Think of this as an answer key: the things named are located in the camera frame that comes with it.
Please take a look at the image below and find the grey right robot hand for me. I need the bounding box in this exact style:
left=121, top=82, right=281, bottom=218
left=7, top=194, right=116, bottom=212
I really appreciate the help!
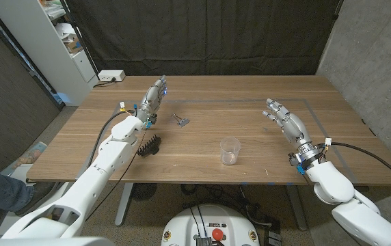
left=262, top=98, right=321, bottom=168

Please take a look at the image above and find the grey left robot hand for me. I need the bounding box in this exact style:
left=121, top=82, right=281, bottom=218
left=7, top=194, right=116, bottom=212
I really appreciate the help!
left=135, top=74, right=168, bottom=130

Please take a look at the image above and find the clear plastic measuring cup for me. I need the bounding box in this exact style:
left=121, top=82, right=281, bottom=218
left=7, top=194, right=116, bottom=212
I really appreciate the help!
left=219, top=136, right=242, bottom=167

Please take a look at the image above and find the white robot base with buttons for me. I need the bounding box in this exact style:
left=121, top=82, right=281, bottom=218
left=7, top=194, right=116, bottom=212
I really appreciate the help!
left=160, top=204, right=260, bottom=246

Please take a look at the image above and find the silver binder paper clamp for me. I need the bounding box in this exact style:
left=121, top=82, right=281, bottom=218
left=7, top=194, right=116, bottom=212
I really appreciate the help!
left=171, top=113, right=191, bottom=128

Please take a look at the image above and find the black claw hair clip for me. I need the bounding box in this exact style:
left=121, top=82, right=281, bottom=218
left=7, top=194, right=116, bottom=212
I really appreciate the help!
left=137, top=134, right=162, bottom=159

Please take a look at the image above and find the white power strip box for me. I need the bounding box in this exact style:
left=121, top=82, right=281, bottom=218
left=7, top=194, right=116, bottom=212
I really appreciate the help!
left=97, top=69, right=126, bottom=83

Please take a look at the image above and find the grey metal table leg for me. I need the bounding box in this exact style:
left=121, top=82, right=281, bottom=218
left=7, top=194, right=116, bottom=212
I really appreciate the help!
left=114, top=182, right=135, bottom=227
left=284, top=184, right=308, bottom=232

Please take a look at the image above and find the black curtain backdrop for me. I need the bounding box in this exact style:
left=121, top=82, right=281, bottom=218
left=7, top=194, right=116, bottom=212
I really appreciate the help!
left=59, top=0, right=345, bottom=77

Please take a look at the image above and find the black round ribbed floor object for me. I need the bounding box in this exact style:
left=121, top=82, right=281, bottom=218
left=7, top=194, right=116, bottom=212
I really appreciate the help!
left=131, top=183, right=158, bottom=202

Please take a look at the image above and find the cardboard box on shelf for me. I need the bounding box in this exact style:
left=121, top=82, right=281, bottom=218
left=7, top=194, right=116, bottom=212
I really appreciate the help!
left=64, top=33, right=83, bottom=55

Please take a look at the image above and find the black power brick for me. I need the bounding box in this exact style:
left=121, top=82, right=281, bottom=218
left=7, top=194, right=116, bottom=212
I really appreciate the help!
left=263, top=221, right=282, bottom=246

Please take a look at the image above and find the white shelf cabinet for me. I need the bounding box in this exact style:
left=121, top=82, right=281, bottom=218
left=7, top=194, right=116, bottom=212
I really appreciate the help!
left=0, top=0, right=100, bottom=107

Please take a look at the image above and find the colourful magazine on floor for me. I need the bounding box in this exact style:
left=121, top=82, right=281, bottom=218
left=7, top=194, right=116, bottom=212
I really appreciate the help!
left=0, top=141, right=49, bottom=178

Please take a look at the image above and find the dark shoe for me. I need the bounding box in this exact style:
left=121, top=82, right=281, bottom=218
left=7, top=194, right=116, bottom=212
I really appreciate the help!
left=14, top=181, right=58, bottom=217

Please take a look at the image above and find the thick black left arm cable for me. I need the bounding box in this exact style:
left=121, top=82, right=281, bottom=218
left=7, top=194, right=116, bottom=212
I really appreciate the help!
left=87, top=109, right=138, bottom=168

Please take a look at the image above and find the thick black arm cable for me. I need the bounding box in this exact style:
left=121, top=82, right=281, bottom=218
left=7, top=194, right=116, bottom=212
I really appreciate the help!
left=318, top=141, right=391, bottom=188
left=87, top=109, right=138, bottom=168

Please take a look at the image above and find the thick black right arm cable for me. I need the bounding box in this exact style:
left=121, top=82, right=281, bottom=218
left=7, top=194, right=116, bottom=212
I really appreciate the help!
left=318, top=141, right=391, bottom=188

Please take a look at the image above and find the black floor cable bundle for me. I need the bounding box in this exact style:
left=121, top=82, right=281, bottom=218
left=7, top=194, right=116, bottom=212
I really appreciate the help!
left=180, top=183, right=280, bottom=228

